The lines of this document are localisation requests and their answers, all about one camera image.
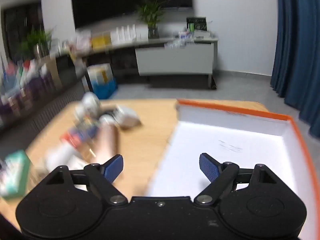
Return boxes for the cardboard box on floor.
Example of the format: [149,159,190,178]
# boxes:
[86,64,118,99]

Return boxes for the green and black box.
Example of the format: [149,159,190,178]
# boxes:
[186,17,208,32]

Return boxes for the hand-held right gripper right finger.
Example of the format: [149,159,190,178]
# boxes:
[194,152,277,206]

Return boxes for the brown tube with white cap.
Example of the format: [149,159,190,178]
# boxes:
[96,124,121,163]

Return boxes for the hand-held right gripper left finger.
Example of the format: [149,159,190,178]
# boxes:
[45,154,127,206]

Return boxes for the purple patterned box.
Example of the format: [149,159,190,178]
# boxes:
[0,60,63,122]

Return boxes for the potted plant in glass vase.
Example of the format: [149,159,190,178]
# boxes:
[135,0,166,40]

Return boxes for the yellow box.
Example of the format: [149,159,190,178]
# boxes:
[91,34,112,50]

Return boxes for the blue curtain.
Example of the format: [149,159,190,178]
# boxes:
[270,0,320,138]

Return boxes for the black wall television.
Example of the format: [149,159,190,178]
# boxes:
[71,0,193,29]

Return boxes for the teal green bandage box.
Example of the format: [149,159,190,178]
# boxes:
[0,150,32,200]

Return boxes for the white television cabinet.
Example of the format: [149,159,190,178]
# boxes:
[50,32,218,90]

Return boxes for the potted plant in steel cup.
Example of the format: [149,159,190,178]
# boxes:
[21,27,53,58]

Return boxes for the white charger packaging box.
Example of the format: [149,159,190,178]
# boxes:
[116,106,142,130]

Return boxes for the orange cardboard box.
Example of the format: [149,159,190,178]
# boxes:
[147,99,313,233]

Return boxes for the white router with antennas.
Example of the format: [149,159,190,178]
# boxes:
[110,24,148,42]

